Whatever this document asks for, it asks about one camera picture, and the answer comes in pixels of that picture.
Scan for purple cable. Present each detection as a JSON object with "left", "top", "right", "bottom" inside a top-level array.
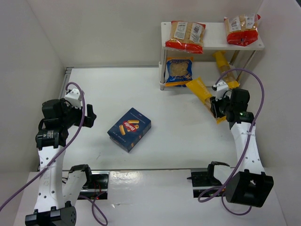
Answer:
[
  {"left": 0, "top": 81, "right": 109, "bottom": 226},
  {"left": 198, "top": 68, "right": 264, "bottom": 216}
]

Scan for yellow spaghetti pack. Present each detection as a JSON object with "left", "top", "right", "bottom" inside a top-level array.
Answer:
[
  {"left": 186, "top": 77, "right": 226, "bottom": 124},
  {"left": 213, "top": 51, "right": 239, "bottom": 89}
]

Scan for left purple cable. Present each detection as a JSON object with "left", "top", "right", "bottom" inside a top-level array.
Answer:
[{"left": 0, "top": 81, "right": 109, "bottom": 226}]

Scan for yellow spaghetti pack on shelf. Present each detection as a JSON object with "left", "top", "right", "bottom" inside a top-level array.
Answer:
[{"left": 213, "top": 51, "right": 239, "bottom": 89}]

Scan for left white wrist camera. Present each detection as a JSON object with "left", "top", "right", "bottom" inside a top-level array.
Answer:
[{"left": 64, "top": 88, "right": 85, "bottom": 109}]

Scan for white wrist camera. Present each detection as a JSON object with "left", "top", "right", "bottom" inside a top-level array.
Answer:
[
  {"left": 64, "top": 88, "right": 85, "bottom": 109},
  {"left": 212, "top": 81, "right": 229, "bottom": 101}
]

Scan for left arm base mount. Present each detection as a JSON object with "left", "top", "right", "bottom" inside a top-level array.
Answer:
[{"left": 62, "top": 169, "right": 109, "bottom": 205}]

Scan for red pasta bag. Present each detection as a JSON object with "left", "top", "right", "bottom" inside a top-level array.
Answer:
[
  {"left": 165, "top": 21, "right": 206, "bottom": 54},
  {"left": 224, "top": 13, "right": 261, "bottom": 47}
]

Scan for red pasta bag right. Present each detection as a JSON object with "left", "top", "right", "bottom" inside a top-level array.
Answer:
[{"left": 224, "top": 13, "right": 261, "bottom": 47}]

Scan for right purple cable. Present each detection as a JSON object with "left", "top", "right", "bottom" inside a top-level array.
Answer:
[{"left": 198, "top": 68, "right": 264, "bottom": 216}]

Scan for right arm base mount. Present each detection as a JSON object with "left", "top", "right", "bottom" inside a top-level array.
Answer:
[{"left": 187, "top": 171, "right": 222, "bottom": 198}]

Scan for red pasta bag left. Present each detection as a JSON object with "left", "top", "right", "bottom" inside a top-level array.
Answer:
[{"left": 165, "top": 21, "right": 206, "bottom": 54}]

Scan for white two-tier shelf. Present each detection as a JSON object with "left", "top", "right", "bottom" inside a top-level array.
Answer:
[{"left": 159, "top": 22, "right": 264, "bottom": 90}]

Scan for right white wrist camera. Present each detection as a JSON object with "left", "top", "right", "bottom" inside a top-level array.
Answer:
[{"left": 212, "top": 81, "right": 229, "bottom": 101}]

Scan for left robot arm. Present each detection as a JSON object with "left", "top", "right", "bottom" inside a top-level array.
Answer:
[{"left": 25, "top": 97, "right": 96, "bottom": 226}]

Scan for blue orange pasta bag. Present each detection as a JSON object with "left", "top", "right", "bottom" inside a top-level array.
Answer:
[{"left": 166, "top": 56, "right": 193, "bottom": 87}]

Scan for blue Barilla rigatoni box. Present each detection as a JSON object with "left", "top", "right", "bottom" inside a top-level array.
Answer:
[{"left": 107, "top": 108, "right": 151, "bottom": 153}]

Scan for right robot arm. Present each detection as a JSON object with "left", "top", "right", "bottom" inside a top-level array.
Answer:
[{"left": 207, "top": 88, "right": 274, "bottom": 208}]

